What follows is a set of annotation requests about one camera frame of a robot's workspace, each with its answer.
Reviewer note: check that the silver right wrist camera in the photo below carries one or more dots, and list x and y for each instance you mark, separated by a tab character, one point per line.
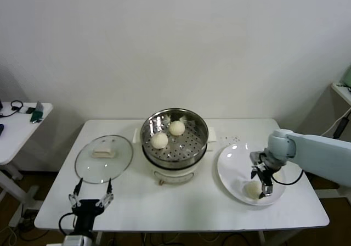
257	157

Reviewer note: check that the cream electric cooker base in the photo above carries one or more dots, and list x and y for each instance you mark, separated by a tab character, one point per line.
172	176

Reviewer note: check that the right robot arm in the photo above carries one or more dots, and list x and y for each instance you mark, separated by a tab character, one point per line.
321	152

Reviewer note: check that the stainless steel steamer basket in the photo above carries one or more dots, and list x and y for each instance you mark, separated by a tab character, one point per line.
149	126

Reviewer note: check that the white shelf board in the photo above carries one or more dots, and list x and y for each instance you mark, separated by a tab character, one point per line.
342	92

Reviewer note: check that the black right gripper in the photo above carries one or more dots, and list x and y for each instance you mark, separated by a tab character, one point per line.
264	173

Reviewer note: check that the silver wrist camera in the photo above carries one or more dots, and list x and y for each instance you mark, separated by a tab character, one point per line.
74	241
257	157

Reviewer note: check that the white floor power strip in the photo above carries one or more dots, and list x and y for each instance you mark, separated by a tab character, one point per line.
27	215

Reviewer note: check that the dark blue object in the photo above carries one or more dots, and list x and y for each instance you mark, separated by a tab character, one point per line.
1	129

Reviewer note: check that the white desk base frame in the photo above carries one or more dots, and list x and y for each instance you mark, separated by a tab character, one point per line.
331	193

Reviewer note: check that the white table leg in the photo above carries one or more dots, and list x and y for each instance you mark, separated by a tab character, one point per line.
264	239

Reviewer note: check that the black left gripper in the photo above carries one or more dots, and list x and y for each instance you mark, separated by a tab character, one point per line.
87	206

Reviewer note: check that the mint green appliance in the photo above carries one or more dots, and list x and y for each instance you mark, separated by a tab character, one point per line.
348	77

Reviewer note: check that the white round plate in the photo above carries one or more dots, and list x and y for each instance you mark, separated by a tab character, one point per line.
235	163

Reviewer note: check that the white side desk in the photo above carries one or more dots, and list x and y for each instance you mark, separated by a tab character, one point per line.
19	136

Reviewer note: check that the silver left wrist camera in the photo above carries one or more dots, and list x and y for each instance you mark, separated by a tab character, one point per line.
74	241

